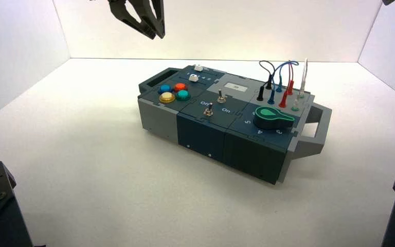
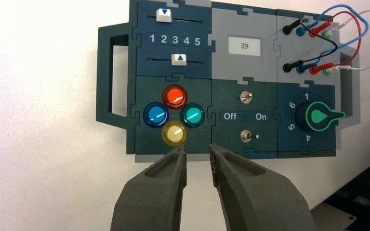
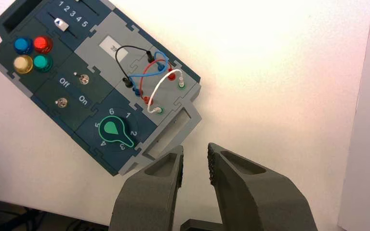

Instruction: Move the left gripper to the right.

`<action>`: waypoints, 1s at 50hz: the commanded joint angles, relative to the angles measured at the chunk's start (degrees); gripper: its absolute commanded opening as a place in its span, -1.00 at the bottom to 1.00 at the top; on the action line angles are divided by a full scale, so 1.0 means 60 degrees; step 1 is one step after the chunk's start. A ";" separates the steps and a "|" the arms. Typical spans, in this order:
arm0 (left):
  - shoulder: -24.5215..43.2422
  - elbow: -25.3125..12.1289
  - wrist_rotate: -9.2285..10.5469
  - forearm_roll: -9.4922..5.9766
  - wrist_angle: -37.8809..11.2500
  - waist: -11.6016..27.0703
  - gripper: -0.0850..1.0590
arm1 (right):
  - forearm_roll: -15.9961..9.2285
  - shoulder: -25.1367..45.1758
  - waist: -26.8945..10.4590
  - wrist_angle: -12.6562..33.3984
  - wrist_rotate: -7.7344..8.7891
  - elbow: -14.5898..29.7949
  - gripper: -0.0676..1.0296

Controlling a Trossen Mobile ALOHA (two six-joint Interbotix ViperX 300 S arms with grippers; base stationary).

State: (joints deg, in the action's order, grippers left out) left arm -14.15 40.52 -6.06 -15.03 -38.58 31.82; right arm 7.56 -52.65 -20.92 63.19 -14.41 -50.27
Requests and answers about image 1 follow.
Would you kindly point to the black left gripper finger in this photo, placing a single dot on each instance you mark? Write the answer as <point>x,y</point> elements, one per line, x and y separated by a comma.
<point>160,20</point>
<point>117,13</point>

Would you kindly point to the white slider knob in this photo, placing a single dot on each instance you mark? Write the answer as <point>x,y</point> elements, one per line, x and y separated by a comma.
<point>192,78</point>
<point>198,68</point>

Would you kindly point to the blue round push button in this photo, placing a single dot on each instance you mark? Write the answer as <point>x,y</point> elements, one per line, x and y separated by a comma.
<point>164,89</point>

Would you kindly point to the orange round push button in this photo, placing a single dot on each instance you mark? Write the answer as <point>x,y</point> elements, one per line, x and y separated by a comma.
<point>180,87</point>

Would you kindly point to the yellow round push button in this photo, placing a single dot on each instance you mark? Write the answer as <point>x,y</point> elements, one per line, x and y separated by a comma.
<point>167,98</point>

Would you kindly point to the teal round push button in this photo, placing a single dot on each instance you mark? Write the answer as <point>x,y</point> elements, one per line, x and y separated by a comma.
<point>182,95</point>

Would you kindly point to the grey and blue control box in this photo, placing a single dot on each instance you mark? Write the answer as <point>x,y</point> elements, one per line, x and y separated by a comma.
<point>211,133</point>

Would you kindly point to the green and black rotary knob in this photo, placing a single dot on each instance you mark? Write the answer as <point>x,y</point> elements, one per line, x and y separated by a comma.
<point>270,117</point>

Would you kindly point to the metal toggle switch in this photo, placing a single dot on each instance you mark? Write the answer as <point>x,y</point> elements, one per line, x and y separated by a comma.
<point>221,98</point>
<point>208,111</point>

